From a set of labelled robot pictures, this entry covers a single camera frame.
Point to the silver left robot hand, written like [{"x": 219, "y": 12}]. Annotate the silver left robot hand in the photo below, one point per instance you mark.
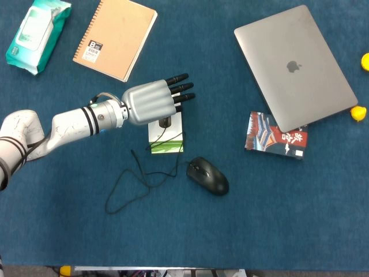
[{"x": 150, "y": 101}]

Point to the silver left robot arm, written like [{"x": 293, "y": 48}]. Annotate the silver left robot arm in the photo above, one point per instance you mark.
[{"x": 72, "y": 121}]

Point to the white and green box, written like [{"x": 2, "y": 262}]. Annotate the white and green box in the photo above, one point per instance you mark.
[{"x": 170, "y": 138}]

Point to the black computer mouse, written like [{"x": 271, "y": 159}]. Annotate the black computer mouse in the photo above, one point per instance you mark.
[{"x": 207, "y": 176}]

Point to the tan spiral notebook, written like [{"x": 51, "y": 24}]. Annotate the tan spiral notebook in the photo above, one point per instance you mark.
[{"x": 121, "y": 40}]

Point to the red blue illustrated book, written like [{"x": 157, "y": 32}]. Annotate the red blue illustrated book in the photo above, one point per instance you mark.
[{"x": 268, "y": 138}]

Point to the green white wet wipes pack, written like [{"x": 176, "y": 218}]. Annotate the green white wet wipes pack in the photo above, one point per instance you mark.
[{"x": 34, "y": 37}]

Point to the grey closed laptop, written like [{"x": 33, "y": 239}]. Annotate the grey closed laptop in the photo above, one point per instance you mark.
[{"x": 294, "y": 66}]

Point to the yellow lemon toy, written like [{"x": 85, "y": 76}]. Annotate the yellow lemon toy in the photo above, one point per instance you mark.
[{"x": 358, "y": 113}]

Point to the yellow jagged shell cup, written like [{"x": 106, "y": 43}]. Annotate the yellow jagged shell cup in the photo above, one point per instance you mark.
[{"x": 366, "y": 62}]

